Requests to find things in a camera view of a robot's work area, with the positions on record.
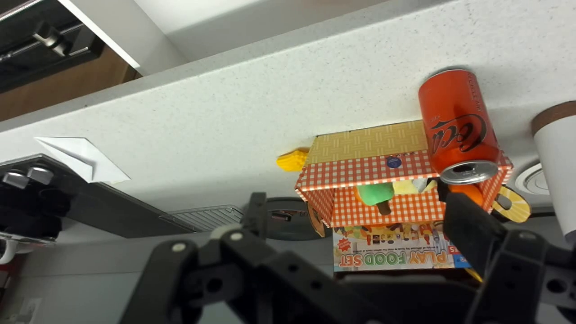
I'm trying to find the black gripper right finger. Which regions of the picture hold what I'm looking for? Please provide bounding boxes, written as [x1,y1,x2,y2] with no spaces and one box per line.
[443,191,576,324]

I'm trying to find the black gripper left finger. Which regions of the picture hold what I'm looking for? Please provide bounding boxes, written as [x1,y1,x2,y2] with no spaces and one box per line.
[119,191,339,324]

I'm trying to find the orange checkered cardboard basket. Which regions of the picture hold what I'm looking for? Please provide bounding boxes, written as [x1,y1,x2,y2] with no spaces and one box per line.
[294,119,515,231]

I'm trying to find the yellow toy with hole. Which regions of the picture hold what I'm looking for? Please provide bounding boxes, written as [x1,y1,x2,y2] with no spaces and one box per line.
[490,184,533,225]

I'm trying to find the yellow orange toy food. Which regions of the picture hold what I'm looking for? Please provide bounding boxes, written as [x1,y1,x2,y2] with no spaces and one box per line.
[276,146,312,175]

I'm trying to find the yellow toy food pieces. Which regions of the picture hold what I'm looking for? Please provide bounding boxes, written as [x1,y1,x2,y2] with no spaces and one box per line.
[393,178,438,196]

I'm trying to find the blue play food box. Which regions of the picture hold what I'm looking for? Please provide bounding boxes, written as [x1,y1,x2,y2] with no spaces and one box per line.
[332,222,476,276]

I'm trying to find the white tumbler with brown base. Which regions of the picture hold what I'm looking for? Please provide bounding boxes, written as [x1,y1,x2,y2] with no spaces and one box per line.
[530,99,576,247]

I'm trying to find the orange soda can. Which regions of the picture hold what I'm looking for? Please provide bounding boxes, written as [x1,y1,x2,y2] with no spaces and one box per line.
[418,67,501,186]

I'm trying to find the white flat sheet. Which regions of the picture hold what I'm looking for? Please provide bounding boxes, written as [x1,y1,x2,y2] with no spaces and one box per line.
[35,135,132,186]

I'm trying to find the black metal bracket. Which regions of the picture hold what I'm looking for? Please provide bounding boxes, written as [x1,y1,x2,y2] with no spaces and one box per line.
[0,153,200,240]

